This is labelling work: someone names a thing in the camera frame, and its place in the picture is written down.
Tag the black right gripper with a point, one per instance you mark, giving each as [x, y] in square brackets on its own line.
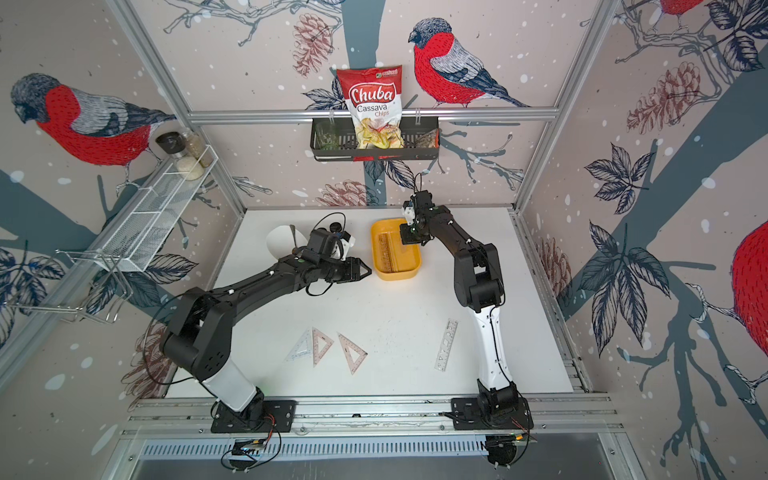
[404, 238]

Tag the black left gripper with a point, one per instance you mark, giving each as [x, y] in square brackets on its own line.
[354, 271]

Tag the pink long stencil ruler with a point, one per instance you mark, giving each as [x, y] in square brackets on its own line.
[384, 253]

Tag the yellow plastic storage box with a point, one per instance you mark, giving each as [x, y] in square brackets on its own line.
[406, 259]

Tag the clear short stencil ruler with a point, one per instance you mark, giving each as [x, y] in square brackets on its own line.
[445, 345]

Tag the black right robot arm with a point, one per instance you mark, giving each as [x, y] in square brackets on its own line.
[479, 287]

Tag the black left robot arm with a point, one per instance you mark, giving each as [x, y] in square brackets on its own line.
[198, 336]

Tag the pink triangle set square right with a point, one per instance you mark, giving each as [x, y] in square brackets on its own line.
[354, 354]

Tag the pink triangle set square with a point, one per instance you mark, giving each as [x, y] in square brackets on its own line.
[354, 354]
[321, 344]

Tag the white bowl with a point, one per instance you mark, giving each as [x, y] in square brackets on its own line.
[284, 240]

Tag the pink triangle set square left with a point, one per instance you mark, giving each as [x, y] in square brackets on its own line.
[321, 344]

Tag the clear triangle set square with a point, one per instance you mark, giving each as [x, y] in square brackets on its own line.
[302, 348]

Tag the red Chuba chips bag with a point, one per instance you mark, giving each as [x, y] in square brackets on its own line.
[373, 98]

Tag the glass jar on shelf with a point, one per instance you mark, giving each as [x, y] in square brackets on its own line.
[196, 146]

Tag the black lid jar on shelf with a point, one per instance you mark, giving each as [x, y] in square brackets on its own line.
[173, 144]

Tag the black wire wall basket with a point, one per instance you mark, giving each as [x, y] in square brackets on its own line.
[343, 140]

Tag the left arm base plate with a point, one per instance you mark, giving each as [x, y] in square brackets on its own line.
[260, 416]

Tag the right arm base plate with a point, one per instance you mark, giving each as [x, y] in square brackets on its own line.
[467, 413]

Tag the white wire wall shelf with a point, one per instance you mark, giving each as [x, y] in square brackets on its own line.
[137, 236]

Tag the chrome wire rack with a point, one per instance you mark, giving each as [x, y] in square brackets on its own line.
[74, 286]

